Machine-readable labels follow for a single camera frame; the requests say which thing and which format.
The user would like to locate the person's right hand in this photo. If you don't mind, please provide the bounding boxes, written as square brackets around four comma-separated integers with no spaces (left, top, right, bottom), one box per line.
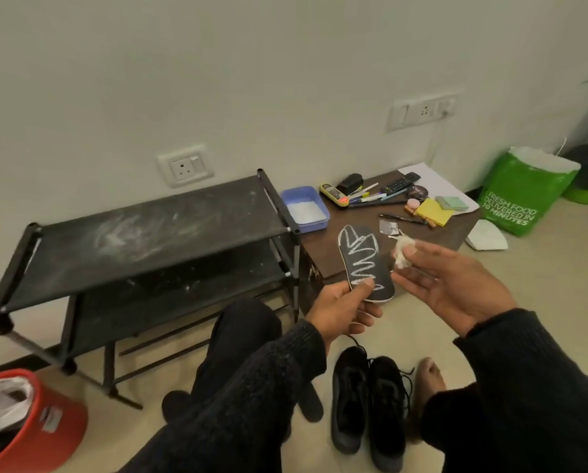
[390,239,519,338]

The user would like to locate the person's left hand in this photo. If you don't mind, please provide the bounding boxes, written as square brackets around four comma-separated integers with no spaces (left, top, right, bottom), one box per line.
[305,278,384,353]

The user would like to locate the black insole with white scribbles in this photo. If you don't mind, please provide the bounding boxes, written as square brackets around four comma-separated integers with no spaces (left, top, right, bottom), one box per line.
[337,224,396,304]

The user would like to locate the white tissue wad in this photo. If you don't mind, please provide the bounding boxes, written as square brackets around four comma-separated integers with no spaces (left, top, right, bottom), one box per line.
[392,235,417,270]

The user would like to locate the person's right forearm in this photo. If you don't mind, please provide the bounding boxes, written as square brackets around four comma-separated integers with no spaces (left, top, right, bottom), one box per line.
[418,308,588,473]

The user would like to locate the person's left forearm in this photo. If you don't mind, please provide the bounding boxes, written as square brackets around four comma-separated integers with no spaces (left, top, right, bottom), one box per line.
[118,319,328,473]

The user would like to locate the yellow sticky note pad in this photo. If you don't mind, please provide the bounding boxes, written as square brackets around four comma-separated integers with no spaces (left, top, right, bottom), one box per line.
[415,198,455,227]

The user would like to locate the black pen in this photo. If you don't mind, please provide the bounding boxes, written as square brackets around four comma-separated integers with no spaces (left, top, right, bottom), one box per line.
[378,213,429,226]

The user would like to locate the brown wooden low table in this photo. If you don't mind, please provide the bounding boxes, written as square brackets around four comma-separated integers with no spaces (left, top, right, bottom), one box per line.
[299,169,482,316]

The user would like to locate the green sticky note pad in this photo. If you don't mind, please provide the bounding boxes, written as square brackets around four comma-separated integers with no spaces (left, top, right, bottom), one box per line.
[435,195,470,212]

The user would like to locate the white folded paper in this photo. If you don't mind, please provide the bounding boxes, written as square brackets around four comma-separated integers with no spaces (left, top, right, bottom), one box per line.
[465,219,509,252]

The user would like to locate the white paper sheet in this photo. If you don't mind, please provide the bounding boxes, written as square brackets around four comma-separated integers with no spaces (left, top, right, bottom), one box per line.
[397,163,480,215]

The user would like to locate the black remote control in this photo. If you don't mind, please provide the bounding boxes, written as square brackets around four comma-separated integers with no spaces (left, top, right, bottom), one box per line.
[380,172,422,195]

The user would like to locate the blue pen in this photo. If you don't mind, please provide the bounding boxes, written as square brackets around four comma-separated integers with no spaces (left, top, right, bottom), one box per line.
[349,189,409,204]

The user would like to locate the yellow handheld device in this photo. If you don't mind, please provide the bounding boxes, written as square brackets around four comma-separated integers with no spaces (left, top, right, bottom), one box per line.
[320,183,350,208]

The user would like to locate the blue plastic container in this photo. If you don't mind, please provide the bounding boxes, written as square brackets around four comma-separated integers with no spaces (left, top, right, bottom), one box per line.
[280,186,331,234]

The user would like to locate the green shopping bag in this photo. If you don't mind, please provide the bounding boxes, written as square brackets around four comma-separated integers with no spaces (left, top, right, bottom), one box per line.
[477,146,581,237]

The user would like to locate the black lace-up shoe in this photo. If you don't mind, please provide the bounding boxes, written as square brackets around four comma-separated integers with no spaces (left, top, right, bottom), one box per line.
[368,356,416,473]
[330,335,372,456]

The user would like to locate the person's right foot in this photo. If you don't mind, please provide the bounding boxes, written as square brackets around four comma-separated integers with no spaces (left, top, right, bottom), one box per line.
[406,357,448,445]

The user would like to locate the plain black insole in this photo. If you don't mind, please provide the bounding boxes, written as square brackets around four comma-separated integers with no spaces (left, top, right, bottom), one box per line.
[297,383,325,423]

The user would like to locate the person's left leg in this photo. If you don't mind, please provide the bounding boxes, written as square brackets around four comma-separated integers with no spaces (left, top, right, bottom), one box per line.
[161,297,295,424]

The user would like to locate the green bin with black bag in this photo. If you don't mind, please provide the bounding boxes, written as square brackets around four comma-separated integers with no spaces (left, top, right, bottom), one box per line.
[561,143,588,206]

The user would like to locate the black metal shoe rack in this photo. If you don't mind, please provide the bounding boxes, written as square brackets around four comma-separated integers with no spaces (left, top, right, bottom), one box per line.
[0,168,302,411]

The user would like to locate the red bucket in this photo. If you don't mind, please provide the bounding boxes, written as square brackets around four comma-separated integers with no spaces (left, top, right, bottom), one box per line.
[0,369,89,473]

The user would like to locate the white plastic bag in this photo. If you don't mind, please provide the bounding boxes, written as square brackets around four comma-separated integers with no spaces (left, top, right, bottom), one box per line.
[0,376,35,445]

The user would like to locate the white wall switch panel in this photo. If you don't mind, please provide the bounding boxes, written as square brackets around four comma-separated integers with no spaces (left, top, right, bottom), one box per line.
[386,92,460,133]

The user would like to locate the white wall socket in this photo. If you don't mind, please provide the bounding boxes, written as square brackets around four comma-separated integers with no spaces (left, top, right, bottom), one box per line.
[156,145,215,189]

